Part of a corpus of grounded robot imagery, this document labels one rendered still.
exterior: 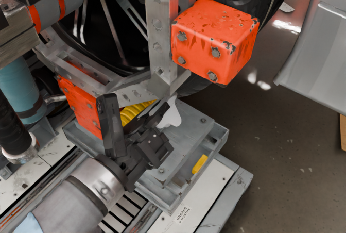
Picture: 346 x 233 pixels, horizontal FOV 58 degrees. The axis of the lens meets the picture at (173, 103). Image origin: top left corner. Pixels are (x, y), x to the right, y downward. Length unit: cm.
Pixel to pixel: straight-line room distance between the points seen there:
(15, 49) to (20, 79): 40
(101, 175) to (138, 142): 9
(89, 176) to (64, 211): 6
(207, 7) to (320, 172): 105
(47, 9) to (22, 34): 18
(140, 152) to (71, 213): 15
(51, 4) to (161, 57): 19
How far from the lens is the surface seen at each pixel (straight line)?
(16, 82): 76
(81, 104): 80
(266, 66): 167
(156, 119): 57
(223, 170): 119
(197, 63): 42
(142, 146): 56
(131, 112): 75
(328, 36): 46
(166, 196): 106
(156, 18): 42
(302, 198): 131
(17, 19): 35
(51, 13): 55
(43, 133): 134
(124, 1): 63
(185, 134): 108
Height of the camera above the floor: 113
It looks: 51 degrees down
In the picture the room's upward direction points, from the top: straight up
